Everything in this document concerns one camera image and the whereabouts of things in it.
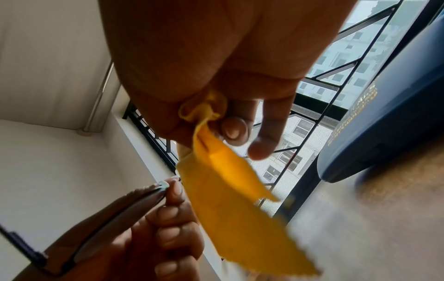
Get person's left hand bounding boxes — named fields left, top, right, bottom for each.
left=14, top=177, right=206, bottom=281

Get person's right hand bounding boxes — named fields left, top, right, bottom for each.
left=98, top=0, right=358, bottom=162

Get dark framed eyeglasses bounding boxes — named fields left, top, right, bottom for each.
left=0, top=178, right=182, bottom=277

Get yellow cleaning cloth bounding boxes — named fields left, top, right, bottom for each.
left=176, top=89, right=321, bottom=277

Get silver metal rod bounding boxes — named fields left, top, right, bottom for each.
left=78, top=62, right=115, bottom=137

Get black metal window grille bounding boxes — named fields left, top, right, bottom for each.
left=123, top=0, right=432, bottom=220

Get white building outside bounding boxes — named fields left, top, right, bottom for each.
left=250, top=0, right=413, bottom=190

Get dark blue eyeglass case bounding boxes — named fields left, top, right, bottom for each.
left=316, top=15, right=444, bottom=184

